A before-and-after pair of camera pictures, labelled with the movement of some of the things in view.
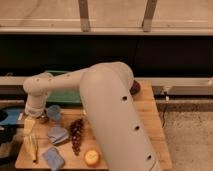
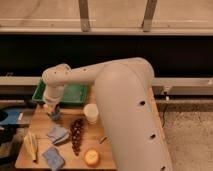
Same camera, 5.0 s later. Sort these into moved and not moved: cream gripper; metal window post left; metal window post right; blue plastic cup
Moved: cream gripper
Not moved: blue plastic cup; metal window post right; metal window post left
